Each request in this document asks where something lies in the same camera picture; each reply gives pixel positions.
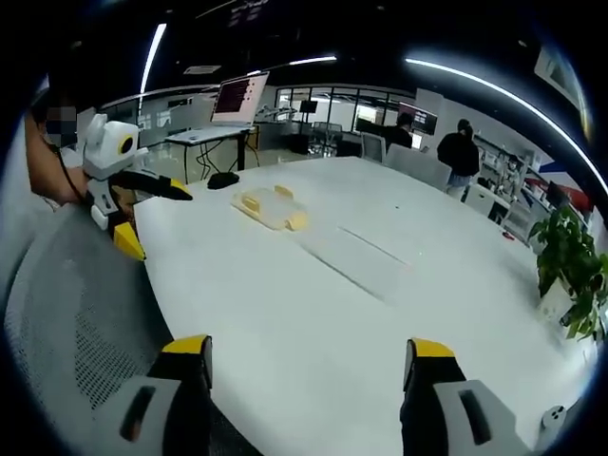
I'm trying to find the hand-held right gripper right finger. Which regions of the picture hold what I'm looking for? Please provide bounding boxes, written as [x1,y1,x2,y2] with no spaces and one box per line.
[400,337,531,456]

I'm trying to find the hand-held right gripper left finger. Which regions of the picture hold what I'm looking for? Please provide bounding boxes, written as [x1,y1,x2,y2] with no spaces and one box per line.
[89,334,215,456]

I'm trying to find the pale yellow plastic buckle part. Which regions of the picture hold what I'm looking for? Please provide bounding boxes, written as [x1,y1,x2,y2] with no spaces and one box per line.
[230,186,270,220]

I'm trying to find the yellow and clear plastic tray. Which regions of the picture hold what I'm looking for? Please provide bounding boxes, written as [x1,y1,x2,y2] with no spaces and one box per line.
[259,184,310,233]

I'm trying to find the black desk device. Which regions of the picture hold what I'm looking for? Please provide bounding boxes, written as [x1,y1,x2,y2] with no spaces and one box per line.
[206,172,240,190]

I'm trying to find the white standing desk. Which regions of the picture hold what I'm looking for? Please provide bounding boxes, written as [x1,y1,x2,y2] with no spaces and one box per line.
[163,123,258,185]

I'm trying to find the grey mesh office chair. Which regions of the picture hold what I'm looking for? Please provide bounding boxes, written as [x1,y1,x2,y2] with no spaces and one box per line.
[0,198,260,456]

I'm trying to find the ceiling light strip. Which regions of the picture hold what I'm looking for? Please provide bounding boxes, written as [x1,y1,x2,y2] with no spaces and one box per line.
[140,22,168,97]
[287,55,339,67]
[404,57,598,180]

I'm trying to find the open silver laptop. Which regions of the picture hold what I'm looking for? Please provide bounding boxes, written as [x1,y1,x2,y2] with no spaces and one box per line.
[208,70,271,140]

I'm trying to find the white plant pot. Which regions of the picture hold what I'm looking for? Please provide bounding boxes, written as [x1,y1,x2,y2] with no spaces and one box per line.
[536,278,579,320]

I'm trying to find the black screen on stand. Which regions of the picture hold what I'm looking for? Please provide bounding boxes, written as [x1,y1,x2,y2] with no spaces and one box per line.
[298,99,319,143]

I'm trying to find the green potted plant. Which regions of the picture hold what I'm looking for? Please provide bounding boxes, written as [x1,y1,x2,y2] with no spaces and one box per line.
[528,205,608,342]

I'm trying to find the white low cabinet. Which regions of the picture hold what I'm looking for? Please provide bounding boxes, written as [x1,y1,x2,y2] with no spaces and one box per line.
[465,182,510,220]

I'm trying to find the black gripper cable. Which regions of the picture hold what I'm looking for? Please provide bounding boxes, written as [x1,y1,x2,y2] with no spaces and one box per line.
[52,142,92,206]

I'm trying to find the black cables under desk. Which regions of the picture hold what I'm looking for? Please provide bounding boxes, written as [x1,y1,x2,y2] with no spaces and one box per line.
[196,141,240,182]

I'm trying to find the dark wall monitor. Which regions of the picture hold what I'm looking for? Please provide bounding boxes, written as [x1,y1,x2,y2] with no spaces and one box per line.
[410,107,439,136]

